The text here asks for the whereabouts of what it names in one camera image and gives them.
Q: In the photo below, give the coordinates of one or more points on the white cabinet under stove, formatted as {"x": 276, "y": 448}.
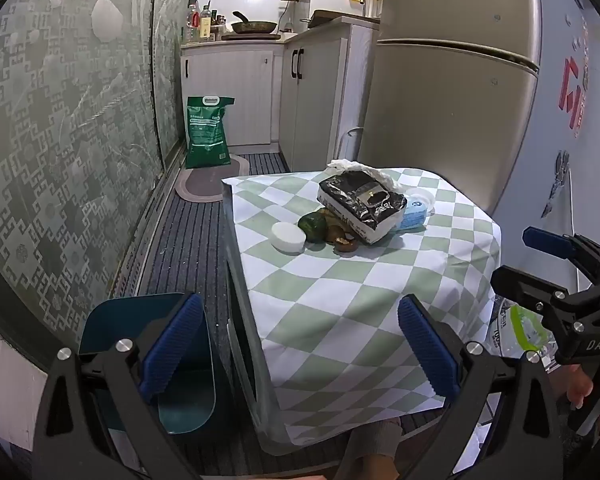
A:
{"x": 230, "y": 90}

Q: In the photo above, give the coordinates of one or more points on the person's leg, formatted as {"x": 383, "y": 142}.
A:
{"x": 375, "y": 447}

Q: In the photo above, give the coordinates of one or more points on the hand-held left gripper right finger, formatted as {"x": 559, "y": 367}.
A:
{"x": 427, "y": 352}

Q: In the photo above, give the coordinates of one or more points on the person's right hand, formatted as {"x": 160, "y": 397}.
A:
{"x": 577, "y": 385}

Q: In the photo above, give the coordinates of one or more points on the clear bottle with green label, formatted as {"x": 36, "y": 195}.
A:
{"x": 522, "y": 330}

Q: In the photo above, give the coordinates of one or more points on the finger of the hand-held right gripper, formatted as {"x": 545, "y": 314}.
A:
{"x": 525, "y": 285}
{"x": 547, "y": 241}

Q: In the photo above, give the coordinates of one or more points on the clear oil bottle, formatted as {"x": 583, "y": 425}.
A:
{"x": 286, "y": 21}

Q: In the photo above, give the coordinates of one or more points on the wooden cutting board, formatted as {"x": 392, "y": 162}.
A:
{"x": 340, "y": 15}

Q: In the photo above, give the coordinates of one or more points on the oval grey floor mat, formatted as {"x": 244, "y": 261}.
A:
{"x": 210, "y": 180}

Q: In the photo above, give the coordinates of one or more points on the white round lid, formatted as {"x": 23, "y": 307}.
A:
{"x": 422, "y": 195}

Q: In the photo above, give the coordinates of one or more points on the teal plastic bin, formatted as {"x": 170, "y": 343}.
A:
{"x": 190, "y": 395}

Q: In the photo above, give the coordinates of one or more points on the red wall sticker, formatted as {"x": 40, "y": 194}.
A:
{"x": 572, "y": 95}

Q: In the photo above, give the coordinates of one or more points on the green checkered tablecloth table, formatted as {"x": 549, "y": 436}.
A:
{"x": 355, "y": 300}

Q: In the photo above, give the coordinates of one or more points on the green avocado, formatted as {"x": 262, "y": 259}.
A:
{"x": 312, "y": 227}

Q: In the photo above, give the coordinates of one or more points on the frying pan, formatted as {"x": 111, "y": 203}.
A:
{"x": 254, "y": 25}

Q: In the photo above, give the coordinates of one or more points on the white round foam disc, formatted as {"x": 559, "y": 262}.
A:
{"x": 287, "y": 237}

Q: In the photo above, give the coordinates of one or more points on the silver refrigerator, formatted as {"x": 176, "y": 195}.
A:
{"x": 445, "y": 85}

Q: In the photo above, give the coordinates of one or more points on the brown fruit peel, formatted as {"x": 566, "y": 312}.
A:
{"x": 345, "y": 242}

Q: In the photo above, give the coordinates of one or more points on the row of condiment bottles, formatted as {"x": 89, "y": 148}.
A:
{"x": 202, "y": 22}

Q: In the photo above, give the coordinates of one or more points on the black induction hob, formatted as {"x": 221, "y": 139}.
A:
{"x": 250, "y": 36}

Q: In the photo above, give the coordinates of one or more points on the blue tissue packet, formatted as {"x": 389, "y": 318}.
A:
{"x": 412, "y": 217}

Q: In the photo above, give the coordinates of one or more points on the white plastic bag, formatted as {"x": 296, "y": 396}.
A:
{"x": 380, "y": 172}

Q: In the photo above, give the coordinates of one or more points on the frosted patterned sliding door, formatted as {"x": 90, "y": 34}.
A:
{"x": 65, "y": 135}

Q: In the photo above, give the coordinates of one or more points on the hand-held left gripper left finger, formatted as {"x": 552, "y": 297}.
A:
{"x": 172, "y": 347}

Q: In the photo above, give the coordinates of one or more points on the green rice bag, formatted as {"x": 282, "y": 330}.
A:
{"x": 207, "y": 132}

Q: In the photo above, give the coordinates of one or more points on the black snack bag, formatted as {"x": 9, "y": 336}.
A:
{"x": 362, "y": 205}

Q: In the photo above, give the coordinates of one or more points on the striped grey floor mat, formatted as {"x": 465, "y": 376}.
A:
{"x": 190, "y": 250}

